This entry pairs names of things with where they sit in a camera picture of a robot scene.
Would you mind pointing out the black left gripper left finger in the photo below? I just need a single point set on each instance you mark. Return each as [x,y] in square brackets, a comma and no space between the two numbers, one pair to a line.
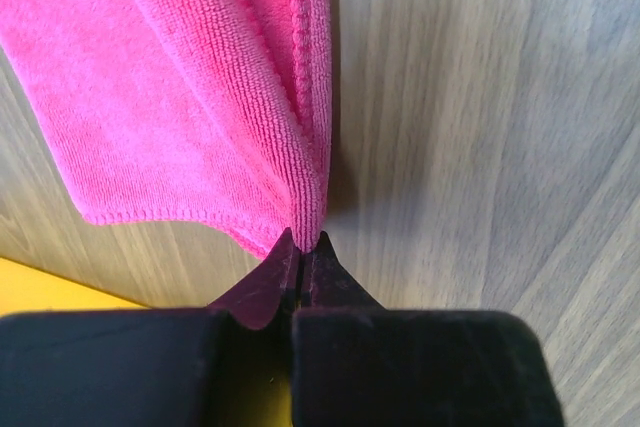
[225,364]

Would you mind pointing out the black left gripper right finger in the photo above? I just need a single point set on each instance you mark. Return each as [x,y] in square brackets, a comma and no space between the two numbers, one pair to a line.
[356,363]

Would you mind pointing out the yellow plastic tray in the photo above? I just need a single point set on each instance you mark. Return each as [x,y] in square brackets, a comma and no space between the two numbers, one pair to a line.
[26,289]

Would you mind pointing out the pink towel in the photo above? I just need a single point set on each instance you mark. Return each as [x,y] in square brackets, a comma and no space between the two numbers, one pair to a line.
[208,111]

